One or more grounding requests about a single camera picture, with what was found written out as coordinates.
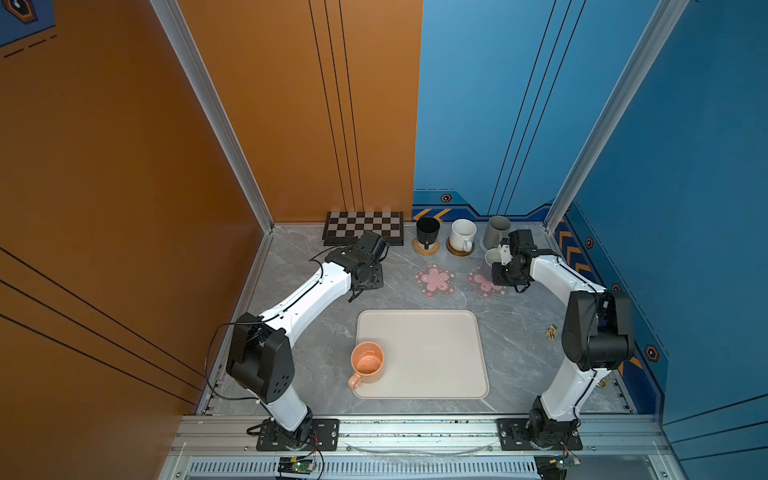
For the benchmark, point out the small gold figurine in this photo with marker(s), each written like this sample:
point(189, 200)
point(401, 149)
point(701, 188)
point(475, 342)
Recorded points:
point(551, 332)

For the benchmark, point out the pink flower coaster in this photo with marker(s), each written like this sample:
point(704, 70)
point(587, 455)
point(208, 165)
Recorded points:
point(480, 279)
point(434, 280)

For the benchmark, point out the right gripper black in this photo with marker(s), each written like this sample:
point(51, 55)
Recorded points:
point(499, 280)

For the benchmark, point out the green circuit board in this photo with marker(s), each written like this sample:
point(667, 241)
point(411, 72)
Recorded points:
point(295, 467)
point(555, 468)

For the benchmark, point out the grey mug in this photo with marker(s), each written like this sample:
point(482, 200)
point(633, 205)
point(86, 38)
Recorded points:
point(497, 228)

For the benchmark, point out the woven rattan round coaster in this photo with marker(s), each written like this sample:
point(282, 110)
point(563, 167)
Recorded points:
point(422, 250)

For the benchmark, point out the left green circuit board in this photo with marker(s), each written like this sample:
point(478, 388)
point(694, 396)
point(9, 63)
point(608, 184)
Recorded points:
point(295, 467)

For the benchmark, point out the right green circuit board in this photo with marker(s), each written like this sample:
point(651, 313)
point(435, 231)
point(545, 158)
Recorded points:
point(555, 468)

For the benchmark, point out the black white chessboard box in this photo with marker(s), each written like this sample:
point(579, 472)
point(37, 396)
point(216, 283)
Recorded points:
point(343, 228)

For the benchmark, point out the beige plastic tray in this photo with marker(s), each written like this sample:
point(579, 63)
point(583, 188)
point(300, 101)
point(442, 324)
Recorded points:
point(429, 354)

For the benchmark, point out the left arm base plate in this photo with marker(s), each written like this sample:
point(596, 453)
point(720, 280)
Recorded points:
point(311, 434)

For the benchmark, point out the brown wooden round coaster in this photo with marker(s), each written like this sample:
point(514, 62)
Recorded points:
point(459, 252)

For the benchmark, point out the orange pink mug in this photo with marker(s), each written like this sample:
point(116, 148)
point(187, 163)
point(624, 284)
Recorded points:
point(367, 361)

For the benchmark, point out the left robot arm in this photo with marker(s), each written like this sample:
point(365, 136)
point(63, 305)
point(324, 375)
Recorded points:
point(260, 355)

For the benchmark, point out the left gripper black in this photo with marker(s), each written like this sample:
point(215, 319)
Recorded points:
point(378, 277)

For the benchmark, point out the white mug purple handle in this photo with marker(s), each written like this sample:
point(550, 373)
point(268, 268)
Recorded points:
point(492, 256)

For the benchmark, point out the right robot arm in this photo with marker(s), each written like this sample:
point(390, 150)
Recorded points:
point(597, 336)

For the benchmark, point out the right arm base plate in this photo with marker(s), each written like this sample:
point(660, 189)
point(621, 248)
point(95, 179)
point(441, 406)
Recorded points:
point(517, 434)

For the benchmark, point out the black mug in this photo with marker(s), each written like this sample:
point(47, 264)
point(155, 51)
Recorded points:
point(427, 232)

